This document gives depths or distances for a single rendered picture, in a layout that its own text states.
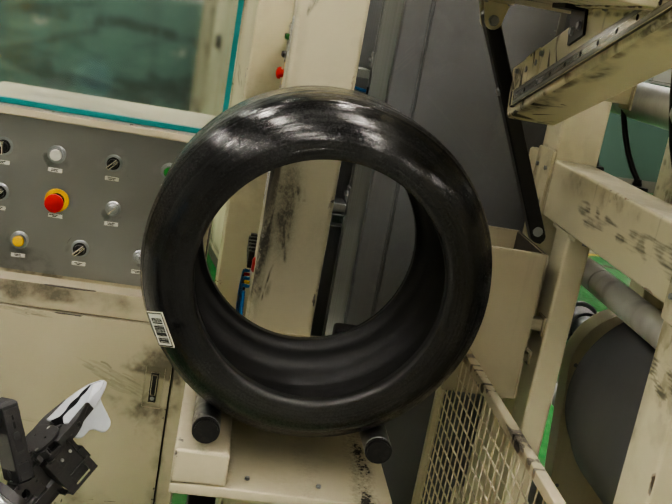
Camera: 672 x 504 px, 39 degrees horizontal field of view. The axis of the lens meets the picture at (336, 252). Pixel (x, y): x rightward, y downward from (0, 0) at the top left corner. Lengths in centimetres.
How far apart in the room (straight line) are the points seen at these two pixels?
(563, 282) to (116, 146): 97
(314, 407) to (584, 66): 65
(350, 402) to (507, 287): 46
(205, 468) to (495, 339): 63
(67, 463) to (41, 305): 81
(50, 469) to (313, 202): 73
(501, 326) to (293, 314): 40
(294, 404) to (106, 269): 78
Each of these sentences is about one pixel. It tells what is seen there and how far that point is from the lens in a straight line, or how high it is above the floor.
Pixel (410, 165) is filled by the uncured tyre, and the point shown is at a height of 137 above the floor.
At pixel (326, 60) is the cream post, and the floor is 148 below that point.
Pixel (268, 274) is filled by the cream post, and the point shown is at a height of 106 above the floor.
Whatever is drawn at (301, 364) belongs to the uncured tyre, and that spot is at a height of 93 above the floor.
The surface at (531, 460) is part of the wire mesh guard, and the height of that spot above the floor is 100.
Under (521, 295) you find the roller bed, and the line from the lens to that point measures 183.
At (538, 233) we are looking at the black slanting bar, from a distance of 181.
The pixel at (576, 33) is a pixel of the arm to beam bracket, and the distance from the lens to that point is 146.
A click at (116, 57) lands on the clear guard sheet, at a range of 203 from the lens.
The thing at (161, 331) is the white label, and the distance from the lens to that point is 147.
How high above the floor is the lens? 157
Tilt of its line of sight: 14 degrees down
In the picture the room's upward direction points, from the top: 10 degrees clockwise
